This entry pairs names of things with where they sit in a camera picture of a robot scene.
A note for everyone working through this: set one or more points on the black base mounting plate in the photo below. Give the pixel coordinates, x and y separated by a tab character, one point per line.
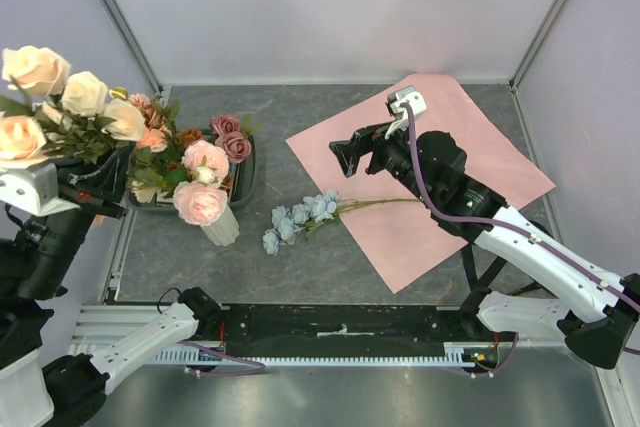
419	323

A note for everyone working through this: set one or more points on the large peach peony stem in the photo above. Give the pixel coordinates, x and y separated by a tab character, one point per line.
157	153

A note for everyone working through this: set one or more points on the peach flower stem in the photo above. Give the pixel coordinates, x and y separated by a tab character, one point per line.
58	114

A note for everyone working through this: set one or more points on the dusty pink rose stem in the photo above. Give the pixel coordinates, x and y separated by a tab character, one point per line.
234	135

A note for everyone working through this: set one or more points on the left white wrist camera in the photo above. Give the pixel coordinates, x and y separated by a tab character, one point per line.
34	190

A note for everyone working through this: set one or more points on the blue hydrangea stem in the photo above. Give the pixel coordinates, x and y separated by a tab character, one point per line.
311	213

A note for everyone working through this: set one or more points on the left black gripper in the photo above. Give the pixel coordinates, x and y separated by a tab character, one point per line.
99	185

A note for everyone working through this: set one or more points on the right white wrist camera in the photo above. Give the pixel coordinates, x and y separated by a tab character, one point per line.
400	104

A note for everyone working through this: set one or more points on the white ribbed ceramic vase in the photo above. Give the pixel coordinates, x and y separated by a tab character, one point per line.
224	231

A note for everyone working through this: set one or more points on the small peach rose sprig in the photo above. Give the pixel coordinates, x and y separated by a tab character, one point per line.
201	200

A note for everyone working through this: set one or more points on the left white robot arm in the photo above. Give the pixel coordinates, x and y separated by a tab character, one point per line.
71	389

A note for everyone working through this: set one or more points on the purple pink wrapping paper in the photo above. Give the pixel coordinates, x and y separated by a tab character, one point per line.
397	234

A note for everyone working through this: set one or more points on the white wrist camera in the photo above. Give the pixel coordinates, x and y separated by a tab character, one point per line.
400	104
34	190

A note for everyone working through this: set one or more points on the dark green plastic tray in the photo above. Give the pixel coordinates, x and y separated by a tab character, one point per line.
244	177

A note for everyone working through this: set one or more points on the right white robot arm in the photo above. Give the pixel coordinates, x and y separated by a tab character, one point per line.
598	309

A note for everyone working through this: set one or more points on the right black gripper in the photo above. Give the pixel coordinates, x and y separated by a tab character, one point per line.
363	141

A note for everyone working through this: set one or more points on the brown orange flower stem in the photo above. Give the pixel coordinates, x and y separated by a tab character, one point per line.
190	137

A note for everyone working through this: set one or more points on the light blue cable duct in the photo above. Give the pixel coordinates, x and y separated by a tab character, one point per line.
450	356

